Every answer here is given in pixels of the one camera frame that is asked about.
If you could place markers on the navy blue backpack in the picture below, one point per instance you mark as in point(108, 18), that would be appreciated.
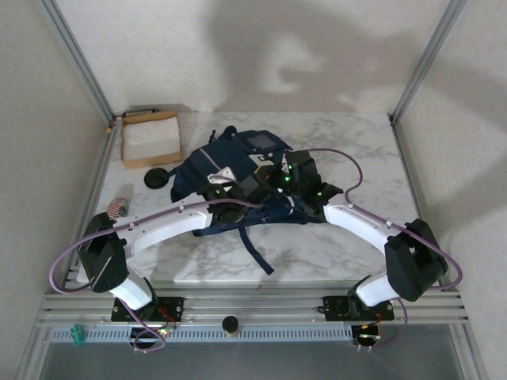
point(194, 178)

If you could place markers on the flag print pencil case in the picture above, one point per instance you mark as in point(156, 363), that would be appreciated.
point(118, 206)

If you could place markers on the cardboard tray with white paper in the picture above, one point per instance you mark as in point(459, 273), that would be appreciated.
point(150, 134)

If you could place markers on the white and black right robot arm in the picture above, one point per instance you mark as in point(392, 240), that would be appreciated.
point(352, 221)

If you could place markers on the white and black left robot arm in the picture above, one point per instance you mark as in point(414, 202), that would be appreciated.
point(166, 229)

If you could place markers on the black round lid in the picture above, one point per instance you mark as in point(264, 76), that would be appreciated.
point(155, 178)

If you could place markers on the black cylindrical knob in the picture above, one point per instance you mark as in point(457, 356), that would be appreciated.
point(230, 325)

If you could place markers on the small circuit board green light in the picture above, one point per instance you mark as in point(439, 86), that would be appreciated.
point(368, 336)
point(168, 331)

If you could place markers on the black device with orange parts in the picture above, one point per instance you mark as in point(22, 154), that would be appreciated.
point(138, 112)

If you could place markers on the green terminal connector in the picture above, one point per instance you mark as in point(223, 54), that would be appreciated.
point(77, 335)

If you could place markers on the aluminium table frame rails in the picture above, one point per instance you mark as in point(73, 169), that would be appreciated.
point(257, 305)

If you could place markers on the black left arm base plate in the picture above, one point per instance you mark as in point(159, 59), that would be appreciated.
point(174, 306)

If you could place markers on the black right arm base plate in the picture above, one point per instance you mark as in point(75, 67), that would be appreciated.
point(334, 306)

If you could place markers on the aluminium corner post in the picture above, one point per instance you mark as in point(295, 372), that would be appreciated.
point(75, 59)
point(428, 59)

